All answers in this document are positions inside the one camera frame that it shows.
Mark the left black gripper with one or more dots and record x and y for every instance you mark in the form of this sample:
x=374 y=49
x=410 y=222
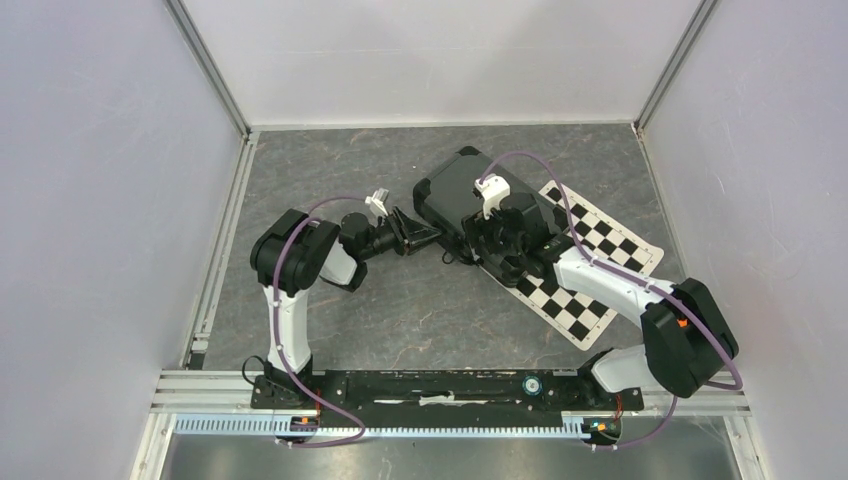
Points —
x=416 y=233

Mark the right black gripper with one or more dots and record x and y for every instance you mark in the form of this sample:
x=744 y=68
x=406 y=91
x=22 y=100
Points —
x=476 y=226

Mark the black poker set case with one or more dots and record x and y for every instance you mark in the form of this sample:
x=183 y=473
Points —
x=446 y=196

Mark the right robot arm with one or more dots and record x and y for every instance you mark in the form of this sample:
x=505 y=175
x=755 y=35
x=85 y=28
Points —
x=686 y=343

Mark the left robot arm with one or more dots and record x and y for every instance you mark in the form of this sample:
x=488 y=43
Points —
x=298 y=250

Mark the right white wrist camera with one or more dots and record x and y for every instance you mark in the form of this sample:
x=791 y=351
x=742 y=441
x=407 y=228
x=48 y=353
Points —
x=492 y=189

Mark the teal chip on rail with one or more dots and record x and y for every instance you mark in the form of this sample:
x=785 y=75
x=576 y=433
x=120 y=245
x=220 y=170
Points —
x=532 y=385

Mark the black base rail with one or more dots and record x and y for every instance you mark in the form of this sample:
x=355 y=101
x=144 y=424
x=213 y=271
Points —
x=449 y=399

